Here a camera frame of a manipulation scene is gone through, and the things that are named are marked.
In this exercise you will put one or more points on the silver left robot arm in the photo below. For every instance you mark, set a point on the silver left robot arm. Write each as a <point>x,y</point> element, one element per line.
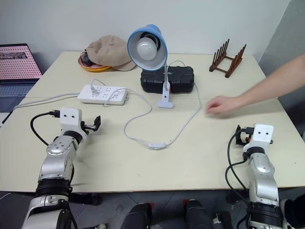
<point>57,157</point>

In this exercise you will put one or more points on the white light bulb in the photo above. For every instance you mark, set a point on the white light bulb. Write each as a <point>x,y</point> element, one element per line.
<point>147,49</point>

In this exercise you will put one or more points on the white power strip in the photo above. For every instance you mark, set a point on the white power strip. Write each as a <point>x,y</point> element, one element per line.
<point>109,95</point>

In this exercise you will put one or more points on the laptop with pink screen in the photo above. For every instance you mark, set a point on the laptop with pink screen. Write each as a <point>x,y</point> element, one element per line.
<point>16,64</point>

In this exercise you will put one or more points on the brown wooden dish rack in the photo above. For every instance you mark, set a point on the brown wooden dish rack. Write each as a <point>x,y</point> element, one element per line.
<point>226,64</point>

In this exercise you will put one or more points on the black plastic tool case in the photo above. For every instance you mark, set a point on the black plastic tool case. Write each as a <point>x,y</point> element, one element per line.
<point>181,78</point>

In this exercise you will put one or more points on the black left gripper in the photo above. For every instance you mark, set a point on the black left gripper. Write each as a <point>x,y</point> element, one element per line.
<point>88,126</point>

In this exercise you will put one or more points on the blue desk lamp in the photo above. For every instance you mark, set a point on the blue desk lamp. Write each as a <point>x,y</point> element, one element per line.
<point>152,33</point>

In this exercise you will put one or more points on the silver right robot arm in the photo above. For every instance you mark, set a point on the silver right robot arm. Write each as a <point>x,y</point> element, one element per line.
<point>262,176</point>

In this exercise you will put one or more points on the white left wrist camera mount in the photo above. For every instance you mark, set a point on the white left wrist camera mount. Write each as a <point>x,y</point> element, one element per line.
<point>70,119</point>

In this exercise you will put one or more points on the grey partition panel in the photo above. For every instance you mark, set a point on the grey partition panel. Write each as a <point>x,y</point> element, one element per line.
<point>286,47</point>

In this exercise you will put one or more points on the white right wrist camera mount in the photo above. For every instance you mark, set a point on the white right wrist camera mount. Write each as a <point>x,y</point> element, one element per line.
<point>262,136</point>

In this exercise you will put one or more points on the white power plug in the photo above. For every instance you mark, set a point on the white power plug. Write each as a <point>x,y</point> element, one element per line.
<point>93,91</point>

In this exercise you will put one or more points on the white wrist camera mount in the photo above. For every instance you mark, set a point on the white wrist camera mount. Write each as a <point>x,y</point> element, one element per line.
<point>70,119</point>
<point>262,136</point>

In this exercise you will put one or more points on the person's bare hand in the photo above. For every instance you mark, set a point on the person's bare hand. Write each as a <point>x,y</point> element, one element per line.
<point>221,106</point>

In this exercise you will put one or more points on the dark rounded shape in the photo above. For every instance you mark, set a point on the dark rounded shape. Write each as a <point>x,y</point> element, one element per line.
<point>197,214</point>
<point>139,215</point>

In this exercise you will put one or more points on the beige cap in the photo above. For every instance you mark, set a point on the beige cap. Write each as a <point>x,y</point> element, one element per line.
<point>109,52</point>

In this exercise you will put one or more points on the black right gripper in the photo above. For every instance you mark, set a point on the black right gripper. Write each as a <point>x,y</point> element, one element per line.
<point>246,134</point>

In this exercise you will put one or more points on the person's bare forearm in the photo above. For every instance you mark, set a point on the person's bare forearm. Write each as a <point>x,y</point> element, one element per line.
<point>271,83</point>

